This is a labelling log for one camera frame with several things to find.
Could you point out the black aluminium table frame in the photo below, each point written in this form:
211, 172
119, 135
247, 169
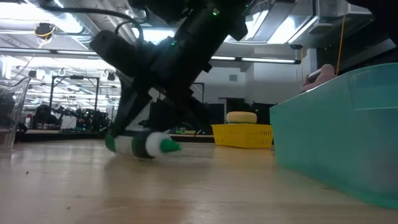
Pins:
77, 137

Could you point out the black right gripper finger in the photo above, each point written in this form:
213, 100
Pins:
130, 112

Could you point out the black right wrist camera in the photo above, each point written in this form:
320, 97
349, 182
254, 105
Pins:
115, 49

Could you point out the yellow plastic basket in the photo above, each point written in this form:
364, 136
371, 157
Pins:
242, 137

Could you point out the ceiling light strip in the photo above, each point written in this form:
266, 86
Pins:
267, 60
74, 52

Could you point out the green food colouring bottle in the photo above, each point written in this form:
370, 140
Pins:
140, 144

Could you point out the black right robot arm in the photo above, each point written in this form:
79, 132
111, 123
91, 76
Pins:
192, 18

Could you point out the pink toy donut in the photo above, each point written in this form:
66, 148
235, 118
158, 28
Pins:
242, 123

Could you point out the clear plastic container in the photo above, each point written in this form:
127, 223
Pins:
12, 137

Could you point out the black background robot arm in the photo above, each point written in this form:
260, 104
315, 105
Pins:
90, 118

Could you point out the person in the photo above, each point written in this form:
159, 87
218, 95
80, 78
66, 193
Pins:
43, 115

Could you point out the orange toy donut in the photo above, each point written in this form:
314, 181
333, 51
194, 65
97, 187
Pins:
241, 117

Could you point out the black background gantry frame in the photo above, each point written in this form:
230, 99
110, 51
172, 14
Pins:
76, 77

